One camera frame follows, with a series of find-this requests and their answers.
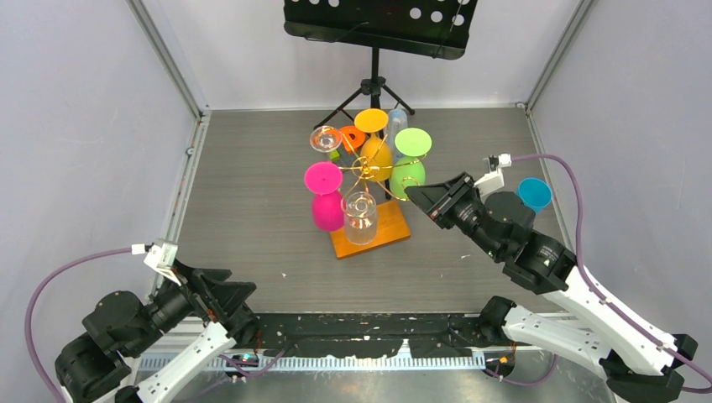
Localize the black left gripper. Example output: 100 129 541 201
127 255 258 353

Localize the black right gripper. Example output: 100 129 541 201
405 171 505 259

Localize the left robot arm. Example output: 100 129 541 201
55 261 259 402

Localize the gold wire wine glass rack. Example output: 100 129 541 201
304 123 432 259

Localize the orange wine glass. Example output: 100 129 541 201
354 108 393 181

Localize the black music stand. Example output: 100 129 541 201
283 0 478 128

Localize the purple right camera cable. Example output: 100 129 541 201
503 154 712 395

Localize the clear wine glass front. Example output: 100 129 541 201
343 191 378 245

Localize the orange ring toy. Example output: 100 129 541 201
338 125 367 154

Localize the clear wine glass back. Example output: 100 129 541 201
309 125 343 154

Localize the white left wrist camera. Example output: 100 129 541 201
144 238 181 285

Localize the clear wine glass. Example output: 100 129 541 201
343 191 378 245
309 125 343 154

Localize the pink wine glass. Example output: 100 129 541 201
303 161 343 233

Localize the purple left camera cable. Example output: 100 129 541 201
24 244 147 403

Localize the purple camera cable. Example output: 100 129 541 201
503 154 712 395
24 244 147 403

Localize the blue wine glass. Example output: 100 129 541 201
516 178 553 214

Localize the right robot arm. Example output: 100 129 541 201
406 173 698 402

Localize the green wine glass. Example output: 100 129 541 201
390 128 432 200

